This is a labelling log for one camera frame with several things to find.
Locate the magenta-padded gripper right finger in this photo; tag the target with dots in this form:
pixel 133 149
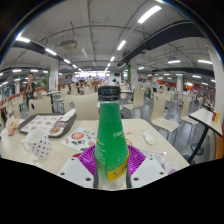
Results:
pixel 148 171

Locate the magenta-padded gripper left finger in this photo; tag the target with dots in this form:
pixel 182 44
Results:
pixel 75 171

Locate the green drink bottle black cap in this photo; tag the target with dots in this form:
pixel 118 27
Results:
pixel 111 140

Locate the flat round red coaster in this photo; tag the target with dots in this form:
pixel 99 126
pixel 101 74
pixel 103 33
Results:
pixel 76 155

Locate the illustrated sticker sheet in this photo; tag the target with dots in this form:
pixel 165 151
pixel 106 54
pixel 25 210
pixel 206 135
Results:
pixel 78 138

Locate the small white plastic packet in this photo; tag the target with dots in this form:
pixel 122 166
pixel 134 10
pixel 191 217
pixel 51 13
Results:
pixel 148 137

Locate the white polka-dot mug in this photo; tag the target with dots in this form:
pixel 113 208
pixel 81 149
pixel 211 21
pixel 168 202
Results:
pixel 40 145

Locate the folded white napkin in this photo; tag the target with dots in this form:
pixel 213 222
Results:
pixel 69 115

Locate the crumpled food wrapper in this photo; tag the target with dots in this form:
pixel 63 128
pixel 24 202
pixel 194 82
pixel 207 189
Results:
pixel 12 126

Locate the small yellow container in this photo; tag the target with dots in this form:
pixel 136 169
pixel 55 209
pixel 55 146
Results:
pixel 217 117

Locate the person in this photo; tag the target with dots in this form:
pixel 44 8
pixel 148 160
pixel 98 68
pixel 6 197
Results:
pixel 155 84
pixel 30 90

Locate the ceiling air conditioner unit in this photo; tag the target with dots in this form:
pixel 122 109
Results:
pixel 68 45

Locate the group of ceiling lights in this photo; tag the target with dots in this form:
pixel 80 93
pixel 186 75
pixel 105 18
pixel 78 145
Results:
pixel 149 14

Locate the beige table black pedestal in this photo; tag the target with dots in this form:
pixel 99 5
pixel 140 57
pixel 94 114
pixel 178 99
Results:
pixel 206 118

